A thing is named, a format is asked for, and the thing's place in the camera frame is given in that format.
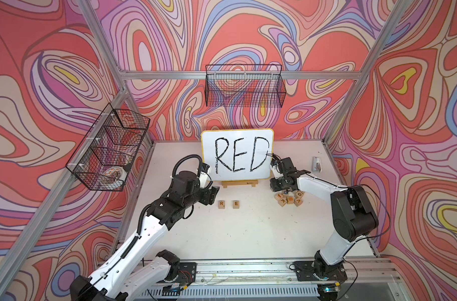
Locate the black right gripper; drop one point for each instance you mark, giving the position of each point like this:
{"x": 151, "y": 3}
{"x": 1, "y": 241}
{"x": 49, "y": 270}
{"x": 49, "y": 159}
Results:
{"x": 274, "y": 185}

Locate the grey whiteboard eraser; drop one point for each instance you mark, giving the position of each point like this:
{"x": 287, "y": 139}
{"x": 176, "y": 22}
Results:
{"x": 316, "y": 165}

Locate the wooden whiteboard stand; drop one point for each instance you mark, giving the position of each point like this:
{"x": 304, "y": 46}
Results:
{"x": 251, "y": 183}

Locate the tape roll in basket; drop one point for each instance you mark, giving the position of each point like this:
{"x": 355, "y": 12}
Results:
{"x": 113, "y": 177}

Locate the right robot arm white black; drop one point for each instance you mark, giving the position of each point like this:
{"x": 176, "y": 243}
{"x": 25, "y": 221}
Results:
{"x": 353, "y": 215}

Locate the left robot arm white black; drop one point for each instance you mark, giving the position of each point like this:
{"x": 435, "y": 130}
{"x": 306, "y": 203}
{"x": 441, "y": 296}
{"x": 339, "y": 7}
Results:
{"x": 155, "y": 221}

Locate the black wire basket wall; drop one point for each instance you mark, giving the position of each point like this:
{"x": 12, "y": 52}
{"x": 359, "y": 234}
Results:
{"x": 244, "y": 85}
{"x": 113, "y": 140}

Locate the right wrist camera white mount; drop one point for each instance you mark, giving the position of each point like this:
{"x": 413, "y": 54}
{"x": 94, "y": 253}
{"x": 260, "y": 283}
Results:
{"x": 275, "y": 169}

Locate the black wire basket back wall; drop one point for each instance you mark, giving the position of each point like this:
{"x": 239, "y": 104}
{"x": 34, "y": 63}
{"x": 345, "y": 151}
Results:
{"x": 244, "y": 85}

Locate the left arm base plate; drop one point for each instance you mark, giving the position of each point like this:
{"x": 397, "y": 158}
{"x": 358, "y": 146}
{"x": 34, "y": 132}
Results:
{"x": 184, "y": 272}

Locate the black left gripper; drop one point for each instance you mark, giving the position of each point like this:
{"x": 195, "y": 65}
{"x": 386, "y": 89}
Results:
{"x": 209, "y": 195}

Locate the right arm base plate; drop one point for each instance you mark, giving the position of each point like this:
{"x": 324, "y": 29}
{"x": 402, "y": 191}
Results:
{"x": 311, "y": 271}

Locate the aluminium rail at front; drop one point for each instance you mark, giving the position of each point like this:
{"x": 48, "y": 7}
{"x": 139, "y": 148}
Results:
{"x": 244, "y": 272}

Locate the whiteboard with yellow rim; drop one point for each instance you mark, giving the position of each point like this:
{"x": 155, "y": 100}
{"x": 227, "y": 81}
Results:
{"x": 238, "y": 155}

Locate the black wire basket left wall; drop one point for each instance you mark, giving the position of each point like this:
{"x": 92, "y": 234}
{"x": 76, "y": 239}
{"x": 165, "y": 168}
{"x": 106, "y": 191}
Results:
{"x": 113, "y": 140}

